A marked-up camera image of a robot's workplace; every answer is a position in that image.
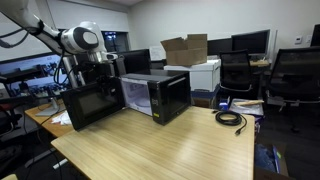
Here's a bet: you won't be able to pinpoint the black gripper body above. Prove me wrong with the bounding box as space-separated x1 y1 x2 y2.
90 61 116 84

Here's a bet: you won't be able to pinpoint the black microwave door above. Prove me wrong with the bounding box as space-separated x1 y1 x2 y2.
59 75 127 132

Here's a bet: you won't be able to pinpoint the black monitor behind microwave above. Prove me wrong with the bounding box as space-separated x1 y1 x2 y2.
113 49 152 76

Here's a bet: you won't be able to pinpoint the black microwave oven body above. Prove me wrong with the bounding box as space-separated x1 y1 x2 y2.
119 69 193 127

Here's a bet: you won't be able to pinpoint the open brown cardboard box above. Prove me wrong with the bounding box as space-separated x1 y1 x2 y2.
160 33 208 67

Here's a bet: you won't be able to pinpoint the dark window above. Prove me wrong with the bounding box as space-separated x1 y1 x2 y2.
98 30 131 54

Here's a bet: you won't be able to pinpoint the white printed papers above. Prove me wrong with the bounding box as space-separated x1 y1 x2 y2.
50 110 73 127

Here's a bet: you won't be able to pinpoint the white paper sign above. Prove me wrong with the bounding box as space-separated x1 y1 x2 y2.
149 45 167 62

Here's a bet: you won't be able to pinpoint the silver monitor stand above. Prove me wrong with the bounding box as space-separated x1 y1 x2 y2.
34 54 88 117

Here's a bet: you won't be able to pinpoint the wide monitor showing video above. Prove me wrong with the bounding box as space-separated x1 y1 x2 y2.
0 51 73 99

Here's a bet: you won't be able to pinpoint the white power strip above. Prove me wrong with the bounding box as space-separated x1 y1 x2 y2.
52 158 69 170

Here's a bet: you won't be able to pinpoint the small brown cardboard box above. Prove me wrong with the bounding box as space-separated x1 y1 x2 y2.
192 97 213 109

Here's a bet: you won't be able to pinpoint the blue white storage box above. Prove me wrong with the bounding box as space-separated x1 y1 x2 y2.
190 84 222 100

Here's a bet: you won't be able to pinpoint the small blue box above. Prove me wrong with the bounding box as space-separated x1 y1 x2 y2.
218 96 232 111

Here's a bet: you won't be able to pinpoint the narrow black monitor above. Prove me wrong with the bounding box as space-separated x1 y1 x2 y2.
207 37 233 56

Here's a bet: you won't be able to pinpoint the small black mesh chair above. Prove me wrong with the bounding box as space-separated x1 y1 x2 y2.
218 49 261 101

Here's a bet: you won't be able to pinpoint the clear plastic bag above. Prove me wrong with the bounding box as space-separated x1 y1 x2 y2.
229 98 265 117

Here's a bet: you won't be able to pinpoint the wooden stick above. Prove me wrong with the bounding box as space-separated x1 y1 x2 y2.
235 99 265 107

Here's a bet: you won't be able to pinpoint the wide black monitor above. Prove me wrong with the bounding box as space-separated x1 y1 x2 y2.
231 29 271 56

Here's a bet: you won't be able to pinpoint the blue bag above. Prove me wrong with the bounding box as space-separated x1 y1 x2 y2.
254 143 279 175

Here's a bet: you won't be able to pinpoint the large black mesh chair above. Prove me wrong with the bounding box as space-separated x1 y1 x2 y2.
266 46 320 134

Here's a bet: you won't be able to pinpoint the brown floor cardboard box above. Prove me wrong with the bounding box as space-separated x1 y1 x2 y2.
254 143 290 180

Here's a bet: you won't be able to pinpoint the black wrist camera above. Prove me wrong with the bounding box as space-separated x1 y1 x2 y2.
79 62 96 83

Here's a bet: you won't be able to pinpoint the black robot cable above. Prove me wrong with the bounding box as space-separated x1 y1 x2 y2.
52 28 83 87

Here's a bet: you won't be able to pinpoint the coiled black cable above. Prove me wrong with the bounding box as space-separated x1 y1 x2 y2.
214 110 248 136

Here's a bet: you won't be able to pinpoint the black monitor at wall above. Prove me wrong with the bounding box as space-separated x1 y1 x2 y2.
309 23 320 48

